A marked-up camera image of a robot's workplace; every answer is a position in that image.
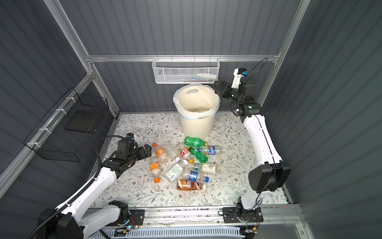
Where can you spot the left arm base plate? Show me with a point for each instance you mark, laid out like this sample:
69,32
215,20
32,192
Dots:
135,219

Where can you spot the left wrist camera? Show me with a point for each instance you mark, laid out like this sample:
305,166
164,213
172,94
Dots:
130,136

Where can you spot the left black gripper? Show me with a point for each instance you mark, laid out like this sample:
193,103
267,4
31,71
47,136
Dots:
143,155

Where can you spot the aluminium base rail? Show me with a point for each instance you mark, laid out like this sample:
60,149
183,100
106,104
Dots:
193,216

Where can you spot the red label cola bottle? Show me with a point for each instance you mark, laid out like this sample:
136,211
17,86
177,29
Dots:
185,153

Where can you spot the blue label water bottle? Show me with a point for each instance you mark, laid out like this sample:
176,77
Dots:
196,176

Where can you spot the orange label bottle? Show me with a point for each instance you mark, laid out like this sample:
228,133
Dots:
155,169
160,153

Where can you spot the white tube in basket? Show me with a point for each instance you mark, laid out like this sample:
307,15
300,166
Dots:
208,76

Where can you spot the white wire mesh basket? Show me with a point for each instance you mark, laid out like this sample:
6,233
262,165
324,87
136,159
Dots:
184,71

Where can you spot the pepsi bottle blue label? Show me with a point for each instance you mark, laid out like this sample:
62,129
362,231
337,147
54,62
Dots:
210,150

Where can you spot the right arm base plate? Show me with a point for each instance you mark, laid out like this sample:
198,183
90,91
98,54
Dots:
238,215

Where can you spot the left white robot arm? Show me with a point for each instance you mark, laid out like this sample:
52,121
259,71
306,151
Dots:
68,220

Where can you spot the cream plastic waste bin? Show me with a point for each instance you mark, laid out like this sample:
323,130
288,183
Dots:
197,105

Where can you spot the small green bottle yellow cap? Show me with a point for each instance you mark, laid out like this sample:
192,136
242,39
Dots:
198,155

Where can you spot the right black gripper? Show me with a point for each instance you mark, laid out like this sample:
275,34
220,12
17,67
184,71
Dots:
227,88

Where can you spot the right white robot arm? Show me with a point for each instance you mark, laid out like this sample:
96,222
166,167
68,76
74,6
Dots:
270,172

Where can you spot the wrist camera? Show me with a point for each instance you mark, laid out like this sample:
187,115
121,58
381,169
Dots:
238,74
130,136

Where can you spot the clear bottle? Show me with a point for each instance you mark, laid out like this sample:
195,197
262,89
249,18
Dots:
171,150

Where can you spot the brown drink bottle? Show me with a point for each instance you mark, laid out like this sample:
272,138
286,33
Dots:
190,185

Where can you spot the white cable duct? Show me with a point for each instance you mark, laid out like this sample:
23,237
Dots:
170,233

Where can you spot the green white label bottle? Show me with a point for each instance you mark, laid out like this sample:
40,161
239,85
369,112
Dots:
176,170

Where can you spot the black wire mesh basket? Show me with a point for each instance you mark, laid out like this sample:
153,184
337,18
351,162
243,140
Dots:
67,134

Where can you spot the large green soda bottle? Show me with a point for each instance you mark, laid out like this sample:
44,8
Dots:
194,142

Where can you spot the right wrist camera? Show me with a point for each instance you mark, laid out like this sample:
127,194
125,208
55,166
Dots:
238,74

